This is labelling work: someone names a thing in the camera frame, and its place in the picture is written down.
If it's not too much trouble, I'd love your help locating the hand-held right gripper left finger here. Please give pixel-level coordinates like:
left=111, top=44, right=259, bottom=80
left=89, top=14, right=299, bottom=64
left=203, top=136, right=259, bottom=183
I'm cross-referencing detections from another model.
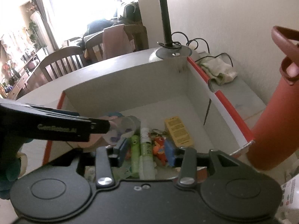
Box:
left=68, top=137, right=128, bottom=189

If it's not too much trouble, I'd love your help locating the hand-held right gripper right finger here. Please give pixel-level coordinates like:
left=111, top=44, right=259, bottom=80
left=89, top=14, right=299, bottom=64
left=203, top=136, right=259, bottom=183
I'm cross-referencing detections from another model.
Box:
left=164, top=140, right=255, bottom=189

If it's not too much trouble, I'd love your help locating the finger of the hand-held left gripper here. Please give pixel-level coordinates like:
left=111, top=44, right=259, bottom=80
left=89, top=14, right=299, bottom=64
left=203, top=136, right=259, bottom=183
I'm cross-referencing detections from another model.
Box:
left=89, top=119, right=112, bottom=136

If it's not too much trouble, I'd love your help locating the orange fish keychain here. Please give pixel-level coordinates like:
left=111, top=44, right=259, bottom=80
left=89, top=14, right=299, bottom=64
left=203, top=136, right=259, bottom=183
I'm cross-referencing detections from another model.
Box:
left=151, top=128, right=168, bottom=167

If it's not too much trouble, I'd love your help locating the green tube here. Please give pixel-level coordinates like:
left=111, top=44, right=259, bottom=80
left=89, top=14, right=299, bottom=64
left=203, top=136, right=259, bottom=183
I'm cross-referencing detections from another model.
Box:
left=130, top=134, right=142, bottom=178

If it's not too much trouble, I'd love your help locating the pink doll with blue hat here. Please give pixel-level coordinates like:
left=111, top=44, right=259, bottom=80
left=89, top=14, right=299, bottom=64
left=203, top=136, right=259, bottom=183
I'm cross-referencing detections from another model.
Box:
left=103, top=112, right=124, bottom=122

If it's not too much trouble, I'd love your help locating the green patterned pouch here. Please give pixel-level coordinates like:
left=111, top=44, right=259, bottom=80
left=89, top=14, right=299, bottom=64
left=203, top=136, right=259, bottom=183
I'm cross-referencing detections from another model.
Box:
left=85, top=159, right=141, bottom=181

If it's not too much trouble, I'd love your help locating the beige bottle with green cap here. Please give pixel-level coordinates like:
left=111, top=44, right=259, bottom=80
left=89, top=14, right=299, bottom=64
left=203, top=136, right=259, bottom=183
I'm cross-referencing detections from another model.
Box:
left=140, top=126, right=156, bottom=181

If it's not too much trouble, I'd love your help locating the yellow cardboard box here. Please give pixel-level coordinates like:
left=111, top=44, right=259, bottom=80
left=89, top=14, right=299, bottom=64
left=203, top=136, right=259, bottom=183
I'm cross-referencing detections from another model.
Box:
left=164, top=116, right=194, bottom=148

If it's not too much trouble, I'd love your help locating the silver cylindrical can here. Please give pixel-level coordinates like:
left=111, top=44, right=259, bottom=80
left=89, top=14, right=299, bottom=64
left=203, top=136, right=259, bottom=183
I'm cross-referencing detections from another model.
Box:
left=103, top=115, right=141, bottom=145

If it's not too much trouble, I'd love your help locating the orange cardboard shoe box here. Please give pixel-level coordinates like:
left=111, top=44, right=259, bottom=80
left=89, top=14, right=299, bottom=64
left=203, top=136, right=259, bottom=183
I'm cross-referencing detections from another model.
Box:
left=42, top=55, right=255, bottom=180

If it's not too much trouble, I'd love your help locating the person's left hand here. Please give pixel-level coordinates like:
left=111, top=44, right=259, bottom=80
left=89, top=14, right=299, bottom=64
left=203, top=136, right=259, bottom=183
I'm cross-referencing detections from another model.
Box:
left=0, top=140, right=32, bottom=200

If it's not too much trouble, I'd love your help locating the wooden tv cabinet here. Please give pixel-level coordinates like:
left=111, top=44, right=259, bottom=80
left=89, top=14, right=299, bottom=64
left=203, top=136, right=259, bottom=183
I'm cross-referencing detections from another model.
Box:
left=7, top=49, right=47, bottom=99

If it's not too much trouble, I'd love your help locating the wooden dining chair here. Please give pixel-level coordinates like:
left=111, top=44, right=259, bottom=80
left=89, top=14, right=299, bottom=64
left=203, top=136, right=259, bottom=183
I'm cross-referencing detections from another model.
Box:
left=38, top=46, right=86, bottom=83
left=85, top=24, right=149, bottom=61

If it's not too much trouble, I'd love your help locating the pink cloth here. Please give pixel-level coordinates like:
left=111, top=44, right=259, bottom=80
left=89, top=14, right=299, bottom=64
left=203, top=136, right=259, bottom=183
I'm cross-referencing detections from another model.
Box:
left=102, top=24, right=136, bottom=60

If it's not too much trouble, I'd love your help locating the green house plant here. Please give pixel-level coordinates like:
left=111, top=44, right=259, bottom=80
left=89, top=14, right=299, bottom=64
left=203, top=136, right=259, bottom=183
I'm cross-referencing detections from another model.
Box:
left=28, top=21, right=39, bottom=50

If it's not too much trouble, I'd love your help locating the white and green cloth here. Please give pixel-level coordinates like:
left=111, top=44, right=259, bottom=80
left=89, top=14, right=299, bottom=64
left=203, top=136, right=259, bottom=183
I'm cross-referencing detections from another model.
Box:
left=198, top=56, right=239, bottom=86

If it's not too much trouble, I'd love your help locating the white standing air conditioner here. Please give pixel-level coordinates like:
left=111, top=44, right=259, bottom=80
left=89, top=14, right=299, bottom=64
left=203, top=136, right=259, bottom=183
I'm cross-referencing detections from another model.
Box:
left=30, top=10, right=50, bottom=50

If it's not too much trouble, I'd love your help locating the grey curtain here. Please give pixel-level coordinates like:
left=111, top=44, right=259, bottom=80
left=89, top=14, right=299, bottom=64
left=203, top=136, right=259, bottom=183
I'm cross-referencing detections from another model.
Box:
left=32, top=0, right=59, bottom=51

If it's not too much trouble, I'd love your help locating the orange water bottle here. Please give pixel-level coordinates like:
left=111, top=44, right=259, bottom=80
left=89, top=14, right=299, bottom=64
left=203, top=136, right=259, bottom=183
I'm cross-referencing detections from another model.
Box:
left=247, top=26, right=299, bottom=171

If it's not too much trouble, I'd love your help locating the sofa with cushions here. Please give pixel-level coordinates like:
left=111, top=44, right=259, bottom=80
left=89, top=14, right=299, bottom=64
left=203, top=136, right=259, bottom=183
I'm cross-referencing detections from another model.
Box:
left=84, top=1, right=143, bottom=43

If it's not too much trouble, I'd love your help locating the grey desk lamp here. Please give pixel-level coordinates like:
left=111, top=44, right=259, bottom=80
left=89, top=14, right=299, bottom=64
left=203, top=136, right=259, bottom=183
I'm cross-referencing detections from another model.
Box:
left=149, top=0, right=192, bottom=63

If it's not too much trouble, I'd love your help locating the white plastic packaging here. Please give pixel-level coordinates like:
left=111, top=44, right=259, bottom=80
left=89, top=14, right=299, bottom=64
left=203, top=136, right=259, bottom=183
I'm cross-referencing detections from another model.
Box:
left=279, top=175, right=299, bottom=210

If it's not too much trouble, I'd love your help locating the black lamp cable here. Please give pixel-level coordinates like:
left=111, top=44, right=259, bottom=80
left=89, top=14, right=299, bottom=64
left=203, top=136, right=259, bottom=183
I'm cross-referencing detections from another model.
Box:
left=171, top=31, right=234, bottom=67

